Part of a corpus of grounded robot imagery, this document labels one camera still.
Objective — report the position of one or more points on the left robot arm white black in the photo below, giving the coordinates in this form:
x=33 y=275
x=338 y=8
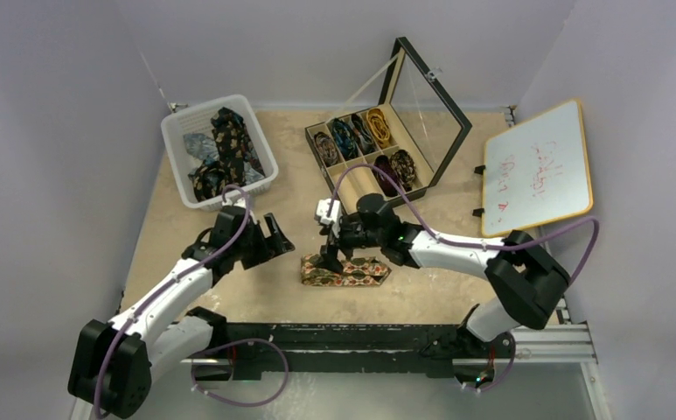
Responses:
x=116 y=361

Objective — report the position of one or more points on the grey blue tie in basket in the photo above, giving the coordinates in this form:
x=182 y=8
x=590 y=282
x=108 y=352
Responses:
x=201 y=147

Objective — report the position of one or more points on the rolled yellow tie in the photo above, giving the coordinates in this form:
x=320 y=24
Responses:
x=378 y=127

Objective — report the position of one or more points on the yellow framed whiteboard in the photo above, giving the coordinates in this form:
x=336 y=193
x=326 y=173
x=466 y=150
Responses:
x=536 y=172

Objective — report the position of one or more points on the black floral tie in basket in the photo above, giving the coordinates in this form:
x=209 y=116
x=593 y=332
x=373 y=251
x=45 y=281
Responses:
x=238 y=162

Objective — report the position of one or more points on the aluminium frame rail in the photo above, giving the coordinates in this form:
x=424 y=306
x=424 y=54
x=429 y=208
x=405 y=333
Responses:
x=556 y=344

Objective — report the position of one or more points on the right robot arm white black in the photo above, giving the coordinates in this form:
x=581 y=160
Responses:
x=527 y=281

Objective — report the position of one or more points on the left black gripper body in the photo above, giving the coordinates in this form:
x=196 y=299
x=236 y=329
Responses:
x=245 y=248

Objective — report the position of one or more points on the rolled dark red tie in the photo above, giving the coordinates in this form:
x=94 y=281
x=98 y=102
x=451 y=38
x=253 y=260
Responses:
x=385 y=176

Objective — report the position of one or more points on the white plastic basket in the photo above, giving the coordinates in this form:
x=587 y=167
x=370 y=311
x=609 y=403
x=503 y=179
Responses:
x=196 y=119

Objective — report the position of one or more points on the rolled brown dotted tie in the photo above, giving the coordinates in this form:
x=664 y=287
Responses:
x=404 y=167

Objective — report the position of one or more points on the paisley orange green tie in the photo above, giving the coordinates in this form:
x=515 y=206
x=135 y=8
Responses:
x=357 y=272

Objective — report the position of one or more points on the black tie organizer box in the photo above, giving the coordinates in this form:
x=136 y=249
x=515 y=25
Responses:
x=398 y=133

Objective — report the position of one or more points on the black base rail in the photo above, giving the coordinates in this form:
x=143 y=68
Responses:
x=436 y=351

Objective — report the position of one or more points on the rolled blue tie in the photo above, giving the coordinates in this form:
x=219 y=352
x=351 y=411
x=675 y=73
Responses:
x=344 y=139

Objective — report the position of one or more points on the rolled brown patterned tie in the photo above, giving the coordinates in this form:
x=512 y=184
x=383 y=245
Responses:
x=326 y=148

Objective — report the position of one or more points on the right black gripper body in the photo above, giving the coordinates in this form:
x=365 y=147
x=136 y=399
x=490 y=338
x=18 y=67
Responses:
x=338 y=244

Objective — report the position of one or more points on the rolled dark grey tie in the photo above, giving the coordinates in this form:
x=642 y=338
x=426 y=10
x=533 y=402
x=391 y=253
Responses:
x=364 y=137

